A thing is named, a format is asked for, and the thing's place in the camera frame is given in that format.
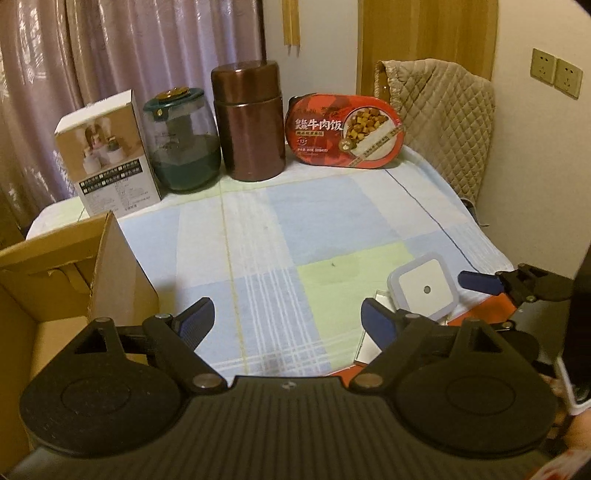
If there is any white product box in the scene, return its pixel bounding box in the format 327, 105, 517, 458
54, 90, 162, 217

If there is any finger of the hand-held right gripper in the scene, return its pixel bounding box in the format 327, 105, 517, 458
492, 320, 542, 366
457, 263, 575, 304

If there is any brown metal canister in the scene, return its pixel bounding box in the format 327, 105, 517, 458
211, 60, 286, 182

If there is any pale checked tablecloth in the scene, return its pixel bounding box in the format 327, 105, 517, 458
25, 138, 515, 377

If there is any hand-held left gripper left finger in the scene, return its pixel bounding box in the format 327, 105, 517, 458
71, 296, 228, 394

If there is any beige wall socket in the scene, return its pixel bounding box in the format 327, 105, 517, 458
554, 58, 583, 100
529, 47, 557, 86

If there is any beige quilted chair cover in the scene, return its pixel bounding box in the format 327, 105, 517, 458
375, 60, 497, 208

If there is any mauve curtain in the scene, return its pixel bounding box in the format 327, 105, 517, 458
0, 0, 266, 232

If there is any red instant meal packet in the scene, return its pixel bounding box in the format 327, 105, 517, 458
287, 95, 404, 170

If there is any red carton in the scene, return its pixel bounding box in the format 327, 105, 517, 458
342, 294, 591, 480

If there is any wooden door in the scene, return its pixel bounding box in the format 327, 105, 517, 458
356, 0, 499, 97

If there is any white square night light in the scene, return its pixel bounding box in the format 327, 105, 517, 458
387, 251, 460, 321

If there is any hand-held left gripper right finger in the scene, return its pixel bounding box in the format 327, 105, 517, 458
353, 296, 505, 394

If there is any cardboard box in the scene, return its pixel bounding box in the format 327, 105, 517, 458
0, 210, 160, 467

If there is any glass jar with green lid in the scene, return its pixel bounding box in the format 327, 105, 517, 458
142, 86, 222, 193

